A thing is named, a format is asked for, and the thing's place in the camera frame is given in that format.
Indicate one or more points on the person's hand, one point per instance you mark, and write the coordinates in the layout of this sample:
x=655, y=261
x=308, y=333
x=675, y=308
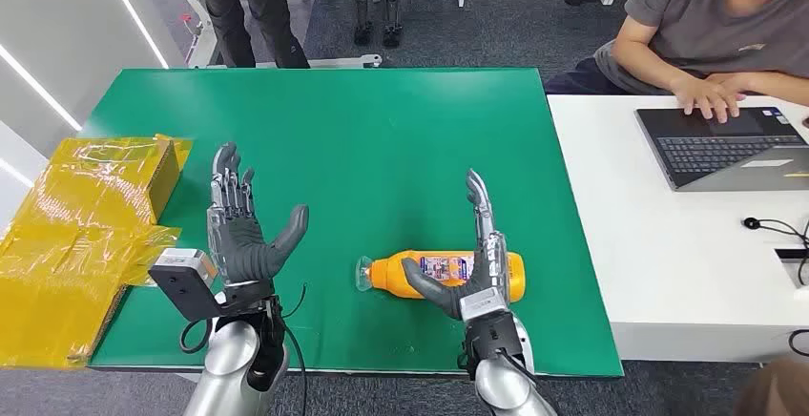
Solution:
x=705, y=94

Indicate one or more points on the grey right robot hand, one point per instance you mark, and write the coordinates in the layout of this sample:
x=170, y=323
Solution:
x=490, y=268

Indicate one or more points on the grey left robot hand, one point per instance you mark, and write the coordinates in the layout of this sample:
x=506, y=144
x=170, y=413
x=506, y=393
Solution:
x=243, y=249

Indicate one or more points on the orange plastic bottle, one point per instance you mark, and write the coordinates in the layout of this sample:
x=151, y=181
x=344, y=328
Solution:
x=392, y=274

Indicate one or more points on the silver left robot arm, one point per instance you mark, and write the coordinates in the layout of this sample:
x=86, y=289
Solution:
x=230, y=362

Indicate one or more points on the dark grey laptop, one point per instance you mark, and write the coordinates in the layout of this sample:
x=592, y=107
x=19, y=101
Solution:
x=714, y=147

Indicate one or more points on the seated person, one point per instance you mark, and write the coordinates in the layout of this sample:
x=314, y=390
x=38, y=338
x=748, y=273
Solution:
x=695, y=15

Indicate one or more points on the green table mat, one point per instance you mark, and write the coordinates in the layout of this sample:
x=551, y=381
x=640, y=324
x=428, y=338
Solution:
x=379, y=147

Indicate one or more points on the yellow tape-wrapped cardboard box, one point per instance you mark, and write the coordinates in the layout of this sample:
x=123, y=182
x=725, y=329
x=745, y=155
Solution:
x=76, y=230

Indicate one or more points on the white desk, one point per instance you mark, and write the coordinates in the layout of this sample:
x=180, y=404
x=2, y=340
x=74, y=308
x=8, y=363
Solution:
x=663, y=261

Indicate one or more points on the standing person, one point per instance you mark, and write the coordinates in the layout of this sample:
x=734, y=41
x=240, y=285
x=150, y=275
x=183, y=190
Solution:
x=265, y=8

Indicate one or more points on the black humanoid robot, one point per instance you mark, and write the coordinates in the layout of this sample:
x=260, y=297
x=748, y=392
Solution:
x=392, y=2

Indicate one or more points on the brown rounded object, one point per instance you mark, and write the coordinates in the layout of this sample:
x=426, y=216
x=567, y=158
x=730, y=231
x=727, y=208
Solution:
x=777, y=394

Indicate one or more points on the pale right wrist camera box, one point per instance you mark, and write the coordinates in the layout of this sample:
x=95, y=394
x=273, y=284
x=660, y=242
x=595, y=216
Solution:
x=483, y=304

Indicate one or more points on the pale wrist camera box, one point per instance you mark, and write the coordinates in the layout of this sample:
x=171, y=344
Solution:
x=183, y=261
x=483, y=304

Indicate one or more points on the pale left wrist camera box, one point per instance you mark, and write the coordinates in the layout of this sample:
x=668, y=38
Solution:
x=183, y=261

